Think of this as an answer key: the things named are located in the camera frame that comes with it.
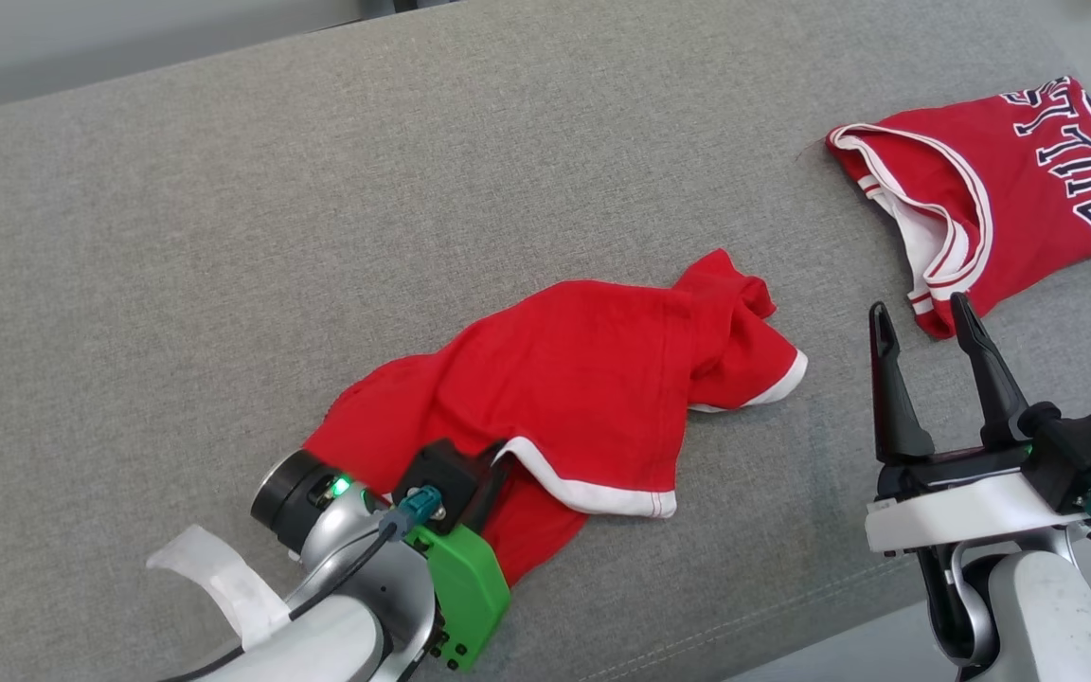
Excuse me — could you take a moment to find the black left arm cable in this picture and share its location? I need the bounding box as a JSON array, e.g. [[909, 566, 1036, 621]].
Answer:
[[162, 529, 397, 682]]

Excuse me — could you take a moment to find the grey metal post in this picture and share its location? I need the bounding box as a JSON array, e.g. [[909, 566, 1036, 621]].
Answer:
[[361, 0, 461, 18]]

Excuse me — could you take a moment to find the red garment with white trim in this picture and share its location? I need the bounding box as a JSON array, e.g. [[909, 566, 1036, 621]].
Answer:
[[302, 248, 810, 587]]

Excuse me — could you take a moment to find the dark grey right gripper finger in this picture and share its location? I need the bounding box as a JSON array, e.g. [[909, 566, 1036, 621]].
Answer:
[[949, 292, 1032, 449], [867, 301, 938, 466]]

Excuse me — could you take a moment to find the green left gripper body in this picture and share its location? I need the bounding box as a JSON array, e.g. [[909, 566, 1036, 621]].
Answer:
[[403, 524, 512, 673]]

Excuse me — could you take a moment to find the white tape on left cable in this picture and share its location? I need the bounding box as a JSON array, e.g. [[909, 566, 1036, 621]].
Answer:
[[146, 526, 294, 651]]

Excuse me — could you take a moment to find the teal left cable connector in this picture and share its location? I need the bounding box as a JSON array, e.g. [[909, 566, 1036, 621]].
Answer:
[[378, 486, 443, 544]]

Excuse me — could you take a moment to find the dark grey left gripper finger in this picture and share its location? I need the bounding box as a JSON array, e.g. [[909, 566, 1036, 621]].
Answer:
[[474, 453, 513, 534]]

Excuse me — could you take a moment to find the red white basketball jersey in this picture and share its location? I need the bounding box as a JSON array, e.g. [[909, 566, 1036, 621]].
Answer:
[[826, 76, 1091, 340]]

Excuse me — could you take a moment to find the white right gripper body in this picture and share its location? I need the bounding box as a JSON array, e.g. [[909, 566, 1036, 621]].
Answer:
[[865, 442, 1091, 556]]

